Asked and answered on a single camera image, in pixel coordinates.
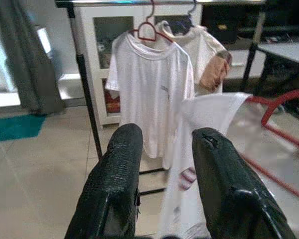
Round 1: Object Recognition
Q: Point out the red and yellow package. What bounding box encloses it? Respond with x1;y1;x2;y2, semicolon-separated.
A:
105;86;122;116

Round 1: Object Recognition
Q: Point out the black cabinet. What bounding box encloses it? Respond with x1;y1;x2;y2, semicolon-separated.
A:
203;3;260;44

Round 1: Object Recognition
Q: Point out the black clothes rack silver rail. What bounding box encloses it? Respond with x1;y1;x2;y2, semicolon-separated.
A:
54;0;267;197

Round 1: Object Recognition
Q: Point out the dark grey curtain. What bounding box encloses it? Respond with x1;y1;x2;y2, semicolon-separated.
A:
0;0;65;113

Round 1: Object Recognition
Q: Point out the cream garment with tan patch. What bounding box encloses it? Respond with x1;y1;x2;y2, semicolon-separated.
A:
156;21;233;97

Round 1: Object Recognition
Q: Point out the dark wire hanger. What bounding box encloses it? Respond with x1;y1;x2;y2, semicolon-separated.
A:
168;0;200;29

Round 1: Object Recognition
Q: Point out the white glass-door cabinet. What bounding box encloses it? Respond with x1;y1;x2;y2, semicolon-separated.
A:
73;3;203;125

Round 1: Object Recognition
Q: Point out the white table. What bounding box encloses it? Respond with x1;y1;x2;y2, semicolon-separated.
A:
241;41;299;120

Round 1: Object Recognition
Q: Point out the white garment with pocket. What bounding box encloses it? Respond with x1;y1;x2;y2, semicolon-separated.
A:
156;91;255;239

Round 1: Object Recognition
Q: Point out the white t-shirt with grey logo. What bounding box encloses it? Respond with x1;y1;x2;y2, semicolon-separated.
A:
105;31;196;170

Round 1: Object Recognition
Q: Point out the teal floor mat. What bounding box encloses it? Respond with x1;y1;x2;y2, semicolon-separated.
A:
0;115;47;143

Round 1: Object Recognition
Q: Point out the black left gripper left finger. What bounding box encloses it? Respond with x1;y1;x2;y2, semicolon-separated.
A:
64;122;144;239

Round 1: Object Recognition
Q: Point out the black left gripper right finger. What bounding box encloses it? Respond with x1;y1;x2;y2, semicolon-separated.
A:
191;127;298;239

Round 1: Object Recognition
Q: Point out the red wire hanger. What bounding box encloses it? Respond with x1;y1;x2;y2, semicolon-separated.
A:
240;89;299;203
128;0;175;44

